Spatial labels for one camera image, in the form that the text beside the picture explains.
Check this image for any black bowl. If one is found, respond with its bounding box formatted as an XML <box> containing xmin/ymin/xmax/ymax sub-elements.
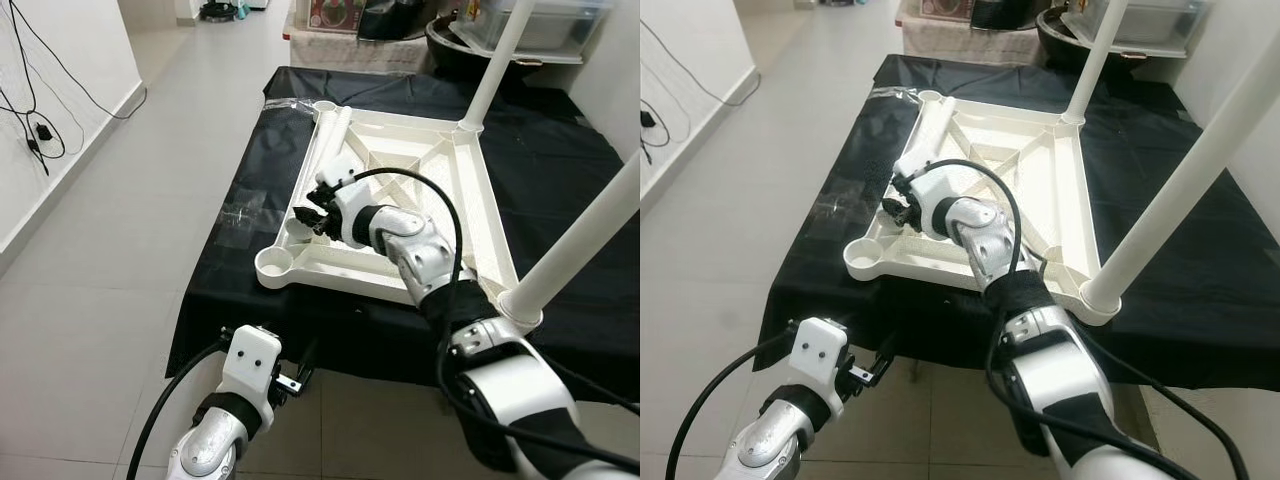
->
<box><xmin>1035</xmin><ymin>8</ymin><xmax>1151</xmax><ymax>71</ymax></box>
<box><xmin>425</xmin><ymin>18</ymin><xmax>541</xmax><ymax>81</ymax></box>

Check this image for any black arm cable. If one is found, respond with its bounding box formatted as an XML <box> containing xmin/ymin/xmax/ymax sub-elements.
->
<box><xmin>345</xmin><ymin>168</ymin><xmax>641</xmax><ymax>473</ymax></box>
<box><xmin>125</xmin><ymin>338</ymin><xmax>233</xmax><ymax>480</ymax></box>
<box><xmin>925</xmin><ymin>158</ymin><xmax>1251</xmax><ymax>480</ymax></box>
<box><xmin>665</xmin><ymin>330</ymin><xmax>796</xmax><ymax>480</ymax></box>

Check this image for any black long wall cable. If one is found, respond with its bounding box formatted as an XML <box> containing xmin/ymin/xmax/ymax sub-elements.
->
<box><xmin>640</xmin><ymin>18</ymin><xmax>763</xmax><ymax>109</ymax></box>
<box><xmin>18</xmin><ymin>0</ymin><xmax>147</xmax><ymax>121</ymax></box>

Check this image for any black looped wall cable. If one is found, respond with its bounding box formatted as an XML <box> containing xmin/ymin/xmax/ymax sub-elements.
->
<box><xmin>640</xmin><ymin>95</ymin><xmax>691</xmax><ymax>166</ymax></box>
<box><xmin>0</xmin><ymin>0</ymin><xmax>66</xmax><ymax>176</ymax></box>

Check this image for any white plastic table leg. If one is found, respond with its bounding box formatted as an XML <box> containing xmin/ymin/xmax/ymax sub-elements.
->
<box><xmin>455</xmin><ymin>0</ymin><xmax>541</xmax><ymax>133</ymax></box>
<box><xmin>300</xmin><ymin>108</ymin><xmax>353</xmax><ymax>211</ymax></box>
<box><xmin>895</xmin><ymin>98</ymin><xmax>951</xmax><ymax>186</ymax></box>
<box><xmin>1060</xmin><ymin>0</ymin><xmax>1126</xmax><ymax>126</ymax></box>
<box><xmin>498</xmin><ymin>150</ymin><xmax>641</xmax><ymax>326</ymax></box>
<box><xmin>1080</xmin><ymin>90</ymin><xmax>1280</xmax><ymax>311</ymax></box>

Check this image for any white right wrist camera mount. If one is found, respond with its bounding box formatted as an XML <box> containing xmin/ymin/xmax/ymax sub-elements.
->
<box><xmin>318</xmin><ymin>150</ymin><xmax>376</xmax><ymax>241</ymax></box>
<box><xmin>893</xmin><ymin>140</ymin><xmax>961</xmax><ymax>236</ymax></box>

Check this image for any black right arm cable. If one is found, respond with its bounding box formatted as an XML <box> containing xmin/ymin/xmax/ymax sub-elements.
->
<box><xmin>925</xmin><ymin>158</ymin><xmax>1251</xmax><ymax>480</ymax></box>
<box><xmin>345</xmin><ymin>168</ymin><xmax>641</xmax><ymax>473</ymax></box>

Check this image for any white plastic children table top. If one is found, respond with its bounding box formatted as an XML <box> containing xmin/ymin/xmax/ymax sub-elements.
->
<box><xmin>843</xmin><ymin>90</ymin><xmax>1123</xmax><ymax>326</ymax></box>
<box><xmin>255</xmin><ymin>98</ymin><xmax>546</xmax><ymax>333</ymax></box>

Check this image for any clear plastic storage box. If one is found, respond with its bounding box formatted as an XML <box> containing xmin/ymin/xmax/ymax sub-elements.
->
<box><xmin>1060</xmin><ymin>0</ymin><xmax>1211</xmax><ymax>56</ymax></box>
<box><xmin>450</xmin><ymin>0</ymin><xmax>611</xmax><ymax>63</ymax></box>

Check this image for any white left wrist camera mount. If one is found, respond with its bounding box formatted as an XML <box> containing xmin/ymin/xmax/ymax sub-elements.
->
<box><xmin>222</xmin><ymin>325</ymin><xmax>283</xmax><ymax>406</ymax></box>
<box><xmin>788</xmin><ymin>318</ymin><xmax>851</xmax><ymax>401</ymax></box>

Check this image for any speckled stone ledge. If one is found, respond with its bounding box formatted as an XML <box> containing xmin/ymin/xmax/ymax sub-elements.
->
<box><xmin>895</xmin><ymin>15</ymin><xmax>1046</xmax><ymax>66</ymax></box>
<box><xmin>285</xmin><ymin>28</ymin><xmax>441</xmax><ymax>73</ymax></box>

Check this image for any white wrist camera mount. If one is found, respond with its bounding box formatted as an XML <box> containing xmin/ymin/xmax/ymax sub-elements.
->
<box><xmin>893</xmin><ymin>140</ymin><xmax>961</xmax><ymax>236</ymax></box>
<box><xmin>788</xmin><ymin>318</ymin><xmax>851</xmax><ymax>401</ymax></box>
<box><xmin>222</xmin><ymin>325</ymin><xmax>283</xmax><ymax>406</ymax></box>
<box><xmin>318</xmin><ymin>150</ymin><xmax>376</xmax><ymax>241</ymax></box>

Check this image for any clear crossed tape patch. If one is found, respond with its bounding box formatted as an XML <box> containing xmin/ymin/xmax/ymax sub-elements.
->
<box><xmin>220</xmin><ymin>190</ymin><xmax>271</xmax><ymax>251</ymax></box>
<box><xmin>815</xmin><ymin>185</ymin><xmax>871</xmax><ymax>241</ymax></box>

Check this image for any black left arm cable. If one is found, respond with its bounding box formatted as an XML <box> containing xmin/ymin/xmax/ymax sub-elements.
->
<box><xmin>665</xmin><ymin>330</ymin><xmax>796</xmax><ymax>480</ymax></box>
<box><xmin>125</xmin><ymin>338</ymin><xmax>233</xmax><ymax>480</ymax></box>

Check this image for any black bag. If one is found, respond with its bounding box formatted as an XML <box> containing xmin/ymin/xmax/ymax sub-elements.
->
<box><xmin>358</xmin><ymin>0</ymin><xmax>441</xmax><ymax>41</ymax></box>
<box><xmin>970</xmin><ymin>0</ymin><xmax>1046</xmax><ymax>31</ymax></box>

